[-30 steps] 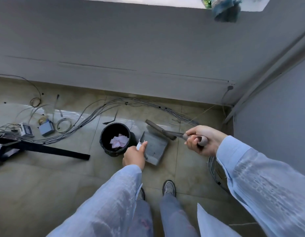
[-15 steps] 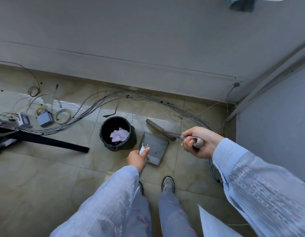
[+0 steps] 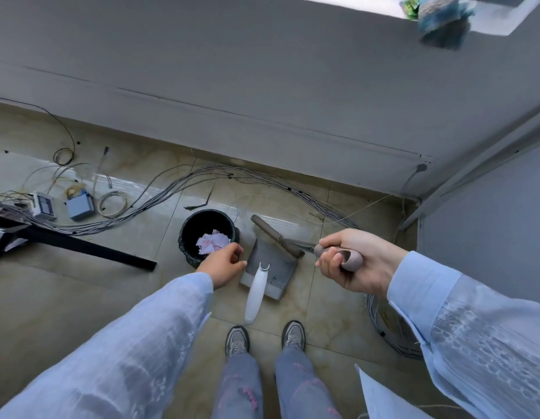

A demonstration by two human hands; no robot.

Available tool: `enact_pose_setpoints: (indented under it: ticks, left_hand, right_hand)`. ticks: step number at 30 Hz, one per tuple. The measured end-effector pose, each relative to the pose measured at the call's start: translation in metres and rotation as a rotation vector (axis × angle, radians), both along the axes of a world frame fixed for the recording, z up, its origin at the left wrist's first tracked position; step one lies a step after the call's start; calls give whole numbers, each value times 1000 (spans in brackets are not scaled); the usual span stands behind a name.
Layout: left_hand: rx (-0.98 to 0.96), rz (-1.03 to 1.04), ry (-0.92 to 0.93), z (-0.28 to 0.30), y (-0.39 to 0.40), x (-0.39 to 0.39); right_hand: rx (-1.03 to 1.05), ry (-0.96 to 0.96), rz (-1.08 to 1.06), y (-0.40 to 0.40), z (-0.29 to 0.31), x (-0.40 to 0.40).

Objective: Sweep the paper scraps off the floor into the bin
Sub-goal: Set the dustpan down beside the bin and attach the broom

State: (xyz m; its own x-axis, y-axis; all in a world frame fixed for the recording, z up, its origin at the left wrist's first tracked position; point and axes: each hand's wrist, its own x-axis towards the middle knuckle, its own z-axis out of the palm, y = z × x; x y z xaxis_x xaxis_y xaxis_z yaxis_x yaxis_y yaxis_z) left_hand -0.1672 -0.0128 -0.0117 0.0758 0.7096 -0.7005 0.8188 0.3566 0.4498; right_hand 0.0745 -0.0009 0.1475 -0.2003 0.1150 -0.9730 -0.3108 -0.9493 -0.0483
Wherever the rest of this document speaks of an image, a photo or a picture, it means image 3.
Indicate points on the person's right forearm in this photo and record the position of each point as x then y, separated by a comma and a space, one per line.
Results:
479, 336

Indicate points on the person's shoe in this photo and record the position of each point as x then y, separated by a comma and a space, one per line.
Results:
237, 342
294, 336

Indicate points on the person's right hand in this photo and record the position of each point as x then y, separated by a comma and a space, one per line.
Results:
374, 261

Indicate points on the white cabinet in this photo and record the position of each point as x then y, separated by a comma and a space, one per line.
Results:
492, 213

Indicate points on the person's left shoe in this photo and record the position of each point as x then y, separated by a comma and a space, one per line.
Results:
237, 342

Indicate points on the black strip piece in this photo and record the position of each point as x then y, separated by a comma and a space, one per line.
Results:
196, 207

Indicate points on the person's left leg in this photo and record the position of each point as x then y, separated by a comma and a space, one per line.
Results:
237, 388

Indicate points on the person's leg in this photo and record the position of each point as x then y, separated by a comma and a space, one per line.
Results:
305, 388
237, 388

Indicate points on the person's left forearm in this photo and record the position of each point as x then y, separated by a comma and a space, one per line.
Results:
121, 357

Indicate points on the black waste bin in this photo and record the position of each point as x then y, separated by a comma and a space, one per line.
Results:
191, 226

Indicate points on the person's right shoe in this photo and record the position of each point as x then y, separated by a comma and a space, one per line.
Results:
294, 336

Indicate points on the blue cloth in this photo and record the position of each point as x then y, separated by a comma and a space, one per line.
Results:
444, 26

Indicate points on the grey broom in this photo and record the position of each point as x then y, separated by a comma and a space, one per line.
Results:
270, 231

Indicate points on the pink paper scraps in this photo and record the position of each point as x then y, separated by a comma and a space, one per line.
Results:
211, 244

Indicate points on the white table black legs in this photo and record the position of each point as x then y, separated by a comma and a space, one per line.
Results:
100, 253

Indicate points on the person's left hand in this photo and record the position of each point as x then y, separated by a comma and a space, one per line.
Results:
222, 266

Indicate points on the white device box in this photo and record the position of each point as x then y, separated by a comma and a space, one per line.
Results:
45, 205

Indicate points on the green packet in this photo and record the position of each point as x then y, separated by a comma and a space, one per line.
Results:
410, 8

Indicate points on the blue junction box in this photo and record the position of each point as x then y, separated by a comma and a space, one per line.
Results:
80, 207

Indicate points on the grey wall plug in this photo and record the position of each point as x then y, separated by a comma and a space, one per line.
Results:
422, 167

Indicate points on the person's right leg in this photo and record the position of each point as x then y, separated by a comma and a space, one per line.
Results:
305, 388

